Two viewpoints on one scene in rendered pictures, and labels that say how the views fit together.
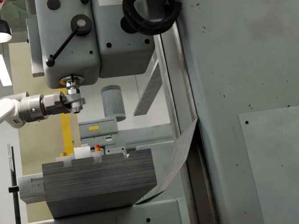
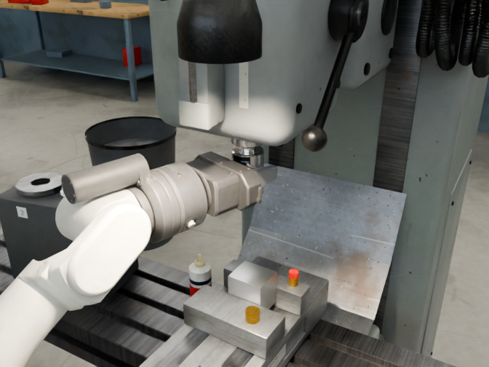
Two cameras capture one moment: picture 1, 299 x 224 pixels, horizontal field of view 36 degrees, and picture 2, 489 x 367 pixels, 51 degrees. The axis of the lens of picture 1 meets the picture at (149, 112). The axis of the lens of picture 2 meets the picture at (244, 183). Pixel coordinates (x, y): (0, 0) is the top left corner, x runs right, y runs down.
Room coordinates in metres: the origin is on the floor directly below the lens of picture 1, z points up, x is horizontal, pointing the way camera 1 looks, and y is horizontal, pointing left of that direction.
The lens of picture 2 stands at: (1.07, 0.76, 1.54)
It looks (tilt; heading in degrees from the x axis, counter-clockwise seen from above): 25 degrees down; 312
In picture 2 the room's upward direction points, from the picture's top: straight up
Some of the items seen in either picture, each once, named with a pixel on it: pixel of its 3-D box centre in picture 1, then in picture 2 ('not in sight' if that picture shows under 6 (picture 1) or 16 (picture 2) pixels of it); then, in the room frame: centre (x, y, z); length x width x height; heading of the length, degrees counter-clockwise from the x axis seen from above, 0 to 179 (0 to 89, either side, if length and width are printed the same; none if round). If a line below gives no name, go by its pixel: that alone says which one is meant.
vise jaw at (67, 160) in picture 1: (66, 166); (233, 319); (1.50, 0.30, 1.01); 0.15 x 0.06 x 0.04; 10
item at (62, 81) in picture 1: (71, 80); not in sight; (1.52, 0.24, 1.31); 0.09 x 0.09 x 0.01
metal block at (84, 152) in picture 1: (83, 157); (252, 289); (1.51, 0.24, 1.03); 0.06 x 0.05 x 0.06; 10
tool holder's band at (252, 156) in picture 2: (73, 91); (247, 152); (1.52, 0.24, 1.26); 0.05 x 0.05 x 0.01
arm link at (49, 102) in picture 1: (49, 106); (197, 191); (1.53, 0.33, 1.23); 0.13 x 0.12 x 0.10; 175
